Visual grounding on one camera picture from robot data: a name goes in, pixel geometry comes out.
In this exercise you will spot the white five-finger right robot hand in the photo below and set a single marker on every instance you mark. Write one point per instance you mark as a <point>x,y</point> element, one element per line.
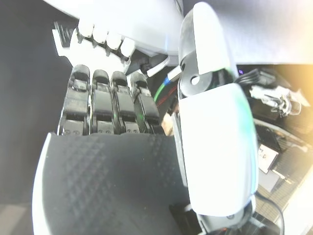
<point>110,183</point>

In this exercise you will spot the white mechanical device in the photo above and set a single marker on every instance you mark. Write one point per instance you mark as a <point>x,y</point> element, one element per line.
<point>276,99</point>

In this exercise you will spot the black case with white label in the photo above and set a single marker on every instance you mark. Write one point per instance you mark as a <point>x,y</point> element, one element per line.
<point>269,159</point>

